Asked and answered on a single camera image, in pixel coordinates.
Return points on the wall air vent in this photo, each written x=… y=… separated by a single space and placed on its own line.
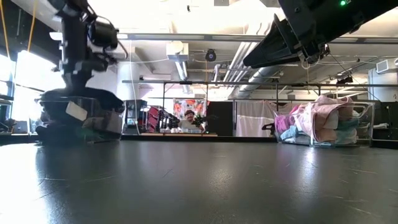
x=382 y=66

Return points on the light blue towel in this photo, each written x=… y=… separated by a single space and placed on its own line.
x=290 y=135

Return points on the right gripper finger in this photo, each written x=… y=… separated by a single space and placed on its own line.
x=273 y=49

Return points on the colourful poster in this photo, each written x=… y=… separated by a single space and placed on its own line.
x=182 y=107

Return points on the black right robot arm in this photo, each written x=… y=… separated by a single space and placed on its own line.
x=373 y=12

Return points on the wooden table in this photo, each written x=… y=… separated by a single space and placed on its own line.
x=186 y=134

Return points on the magenta towel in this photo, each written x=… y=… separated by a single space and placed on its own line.
x=283 y=123

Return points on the black towel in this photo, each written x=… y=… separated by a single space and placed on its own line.
x=56 y=132

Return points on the white ceiling unit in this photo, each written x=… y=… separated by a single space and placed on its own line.
x=177 y=51

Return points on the black partition panel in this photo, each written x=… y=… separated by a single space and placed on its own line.
x=220 y=118

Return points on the black aluminium table frame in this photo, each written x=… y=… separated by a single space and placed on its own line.
x=199 y=139

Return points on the pale pink towel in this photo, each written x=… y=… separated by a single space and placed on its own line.
x=320 y=118

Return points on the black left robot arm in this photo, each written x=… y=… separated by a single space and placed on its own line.
x=71 y=7

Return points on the black horizontal rail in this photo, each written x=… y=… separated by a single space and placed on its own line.
x=217 y=83

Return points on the red storage bins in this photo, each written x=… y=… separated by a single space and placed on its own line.
x=154 y=118

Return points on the grey overhead frame bar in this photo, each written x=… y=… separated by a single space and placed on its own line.
x=186 y=37

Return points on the clear plastic basket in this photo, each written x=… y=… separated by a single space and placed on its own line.
x=49 y=115
x=367 y=124

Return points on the navy blue towel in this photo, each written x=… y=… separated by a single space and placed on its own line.
x=99 y=98

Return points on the person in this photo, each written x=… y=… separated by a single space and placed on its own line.
x=189 y=123

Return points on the black overhead camera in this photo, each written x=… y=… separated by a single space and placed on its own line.
x=211 y=56

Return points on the silver ventilation duct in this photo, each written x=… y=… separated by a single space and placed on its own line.
x=258 y=77

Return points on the white curtain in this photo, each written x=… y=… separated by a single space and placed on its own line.
x=255 y=118

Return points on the black chair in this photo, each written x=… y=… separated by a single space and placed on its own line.
x=269 y=127

